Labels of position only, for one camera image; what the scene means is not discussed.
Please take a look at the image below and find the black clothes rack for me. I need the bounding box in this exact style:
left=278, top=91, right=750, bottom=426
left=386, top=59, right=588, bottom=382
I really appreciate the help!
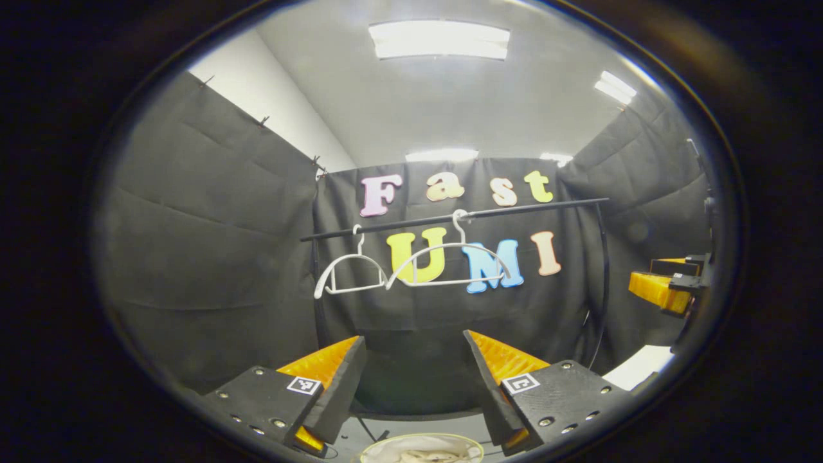
left=300, top=197, right=610, bottom=444

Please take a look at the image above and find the white plastic hanger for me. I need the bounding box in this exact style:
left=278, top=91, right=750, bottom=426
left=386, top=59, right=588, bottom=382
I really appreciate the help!
left=314, top=224, right=388, bottom=300
left=386, top=209, right=513, bottom=290

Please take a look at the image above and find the black backdrop cloth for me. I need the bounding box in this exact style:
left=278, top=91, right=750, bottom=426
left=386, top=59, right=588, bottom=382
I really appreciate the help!
left=96, top=71, right=714, bottom=419

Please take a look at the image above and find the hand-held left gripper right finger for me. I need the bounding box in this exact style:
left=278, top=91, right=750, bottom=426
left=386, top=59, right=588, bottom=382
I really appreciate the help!
left=463, top=330, right=634, bottom=456

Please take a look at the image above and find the large ceiling light panel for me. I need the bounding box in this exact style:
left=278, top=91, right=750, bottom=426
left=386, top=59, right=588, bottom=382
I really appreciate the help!
left=368, top=21, right=511, bottom=60

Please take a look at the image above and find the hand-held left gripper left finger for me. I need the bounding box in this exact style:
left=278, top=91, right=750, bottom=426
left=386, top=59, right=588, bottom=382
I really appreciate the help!
left=199, top=336, right=368, bottom=454

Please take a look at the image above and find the white flat box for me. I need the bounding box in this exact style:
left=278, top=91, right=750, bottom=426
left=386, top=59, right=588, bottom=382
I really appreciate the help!
left=603, top=345, right=674, bottom=392

